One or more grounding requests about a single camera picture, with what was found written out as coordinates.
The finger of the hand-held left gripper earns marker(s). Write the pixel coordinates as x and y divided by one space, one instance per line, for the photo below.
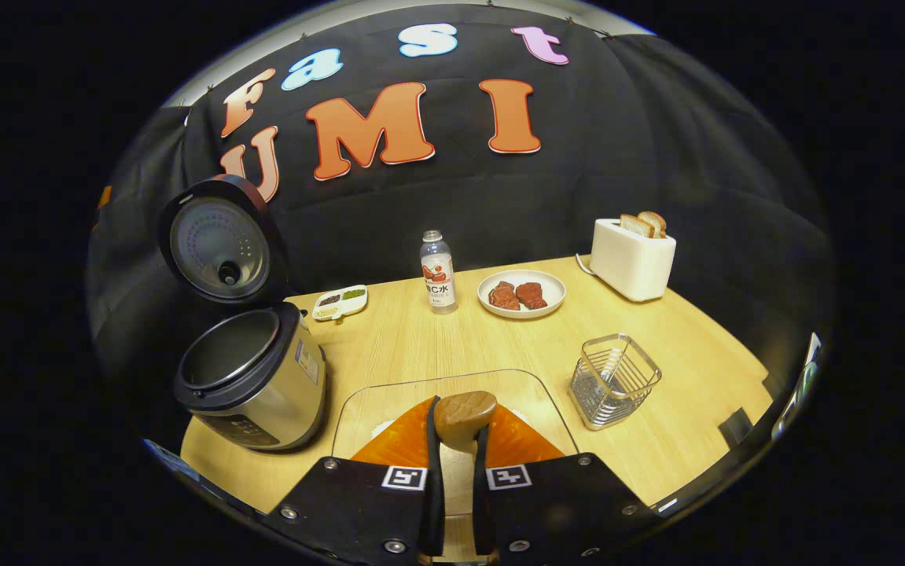
104 197

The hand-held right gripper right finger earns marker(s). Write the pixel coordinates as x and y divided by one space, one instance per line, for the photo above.
481 511

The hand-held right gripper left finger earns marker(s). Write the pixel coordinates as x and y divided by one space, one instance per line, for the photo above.
435 511

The wooden spoon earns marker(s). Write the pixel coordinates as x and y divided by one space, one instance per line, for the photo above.
464 417

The black and silver rice cooker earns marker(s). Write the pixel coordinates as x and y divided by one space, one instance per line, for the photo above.
263 393

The red meat piece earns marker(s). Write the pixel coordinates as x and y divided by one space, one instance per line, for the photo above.
504 296
531 295

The white round plate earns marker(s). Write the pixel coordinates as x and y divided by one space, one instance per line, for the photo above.
554 295

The white divided bean dish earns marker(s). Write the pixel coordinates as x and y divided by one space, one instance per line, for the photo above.
340 303

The clear drink bottle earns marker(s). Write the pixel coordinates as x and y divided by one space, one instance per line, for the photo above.
439 275

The white toaster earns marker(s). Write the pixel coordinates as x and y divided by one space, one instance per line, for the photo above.
633 263

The toast bread slice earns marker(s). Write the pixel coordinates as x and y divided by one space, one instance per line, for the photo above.
637 226
656 222

